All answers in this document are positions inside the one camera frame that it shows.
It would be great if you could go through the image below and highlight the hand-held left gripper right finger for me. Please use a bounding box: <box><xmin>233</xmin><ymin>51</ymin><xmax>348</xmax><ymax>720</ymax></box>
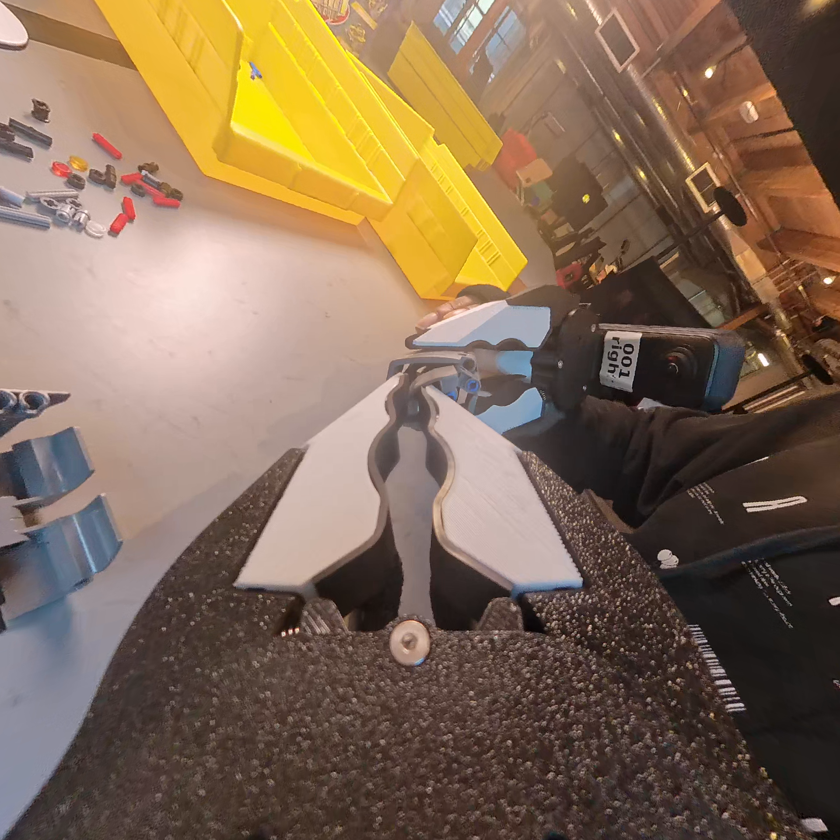
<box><xmin>419</xmin><ymin>384</ymin><xmax>585</xmax><ymax>599</ymax></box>

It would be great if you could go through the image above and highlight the red bean bag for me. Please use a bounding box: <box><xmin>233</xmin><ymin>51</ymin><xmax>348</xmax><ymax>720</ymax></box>
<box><xmin>495</xmin><ymin>128</ymin><xmax>538</xmax><ymax>175</ymax></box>

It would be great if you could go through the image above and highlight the grey desk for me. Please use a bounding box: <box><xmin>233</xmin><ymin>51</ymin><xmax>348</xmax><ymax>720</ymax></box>
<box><xmin>0</xmin><ymin>39</ymin><xmax>592</xmax><ymax>821</ymax></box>

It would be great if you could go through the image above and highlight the person's right forearm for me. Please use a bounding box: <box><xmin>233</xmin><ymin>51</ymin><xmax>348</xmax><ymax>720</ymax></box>
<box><xmin>518</xmin><ymin>390</ymin><xmax>840</xmax><ymax>526</ymax></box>

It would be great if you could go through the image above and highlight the blue robot kit box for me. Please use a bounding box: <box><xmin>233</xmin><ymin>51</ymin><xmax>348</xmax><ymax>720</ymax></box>
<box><xmin>308</xmin><ymin>0</ymin><xmax>383</xmax><ymax>32</ymax></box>

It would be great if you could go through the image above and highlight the paned window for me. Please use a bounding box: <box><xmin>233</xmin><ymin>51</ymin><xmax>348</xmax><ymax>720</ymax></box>
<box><xmin>486</xmin><ymin>7</ymin><xmax>529</xmax><ymax>67</ymax></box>
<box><xmin>433</xmin><ymin>0</ymin><xmax>496</xmax><ymax>53</ymax></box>

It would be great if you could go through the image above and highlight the person's right hand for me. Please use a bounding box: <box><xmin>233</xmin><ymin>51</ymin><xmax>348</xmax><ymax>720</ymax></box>
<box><xmin>416</xmin><ymin>284</ymin><xmax>511</xmax><ymax>331</ymax></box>

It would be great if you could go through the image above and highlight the white booklet stand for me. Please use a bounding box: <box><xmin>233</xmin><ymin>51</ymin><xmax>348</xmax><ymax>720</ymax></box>
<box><xmin>0</xmin><ymin>0</ymin><xmax>30</xmax><ymax>51</ymax></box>

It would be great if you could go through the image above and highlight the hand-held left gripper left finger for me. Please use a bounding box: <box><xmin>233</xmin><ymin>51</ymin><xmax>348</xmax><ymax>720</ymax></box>
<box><xmin>233</xmin><ymin>377</ymin><xmax>408</xmax><ymax>599</ymax></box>

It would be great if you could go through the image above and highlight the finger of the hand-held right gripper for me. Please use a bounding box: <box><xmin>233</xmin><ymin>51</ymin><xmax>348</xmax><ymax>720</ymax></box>
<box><xmin>471</xmin><ymin>386</ymin><xmax>547</xmax><ymax>437</ymax></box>
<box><xmin>405</xmin><ymin>300</ymin><xmax>553</xmax><ymax>351</ymax></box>

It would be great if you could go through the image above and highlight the pile of small brick parts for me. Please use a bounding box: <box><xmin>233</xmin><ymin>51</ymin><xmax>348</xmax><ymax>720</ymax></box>
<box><xmin>0</xmin><ymin>97</ymin><xmax>185</xmax><ymax>239</ymax></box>

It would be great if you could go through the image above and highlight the yellow plastic bin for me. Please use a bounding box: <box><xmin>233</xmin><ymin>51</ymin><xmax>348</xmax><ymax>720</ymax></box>
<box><xmin>387</xmin><ymin>21</ymin><xmax>504</xmax><ymax>173</ymax></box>
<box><xmin>276</xmin><ymin>0</ymin><xmax>530</xmax><ymax>301</ymax></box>
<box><xmin>94</xmin><ymin>0</ymin><xmax>395</xmax><ymax>225</ymax></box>

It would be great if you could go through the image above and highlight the person's black hoodie torso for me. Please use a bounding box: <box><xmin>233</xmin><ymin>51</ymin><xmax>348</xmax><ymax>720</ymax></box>
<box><xmin>617</xmin><ymin>433</ymin><xmax>840</xmax><ymax>828</ymax></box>

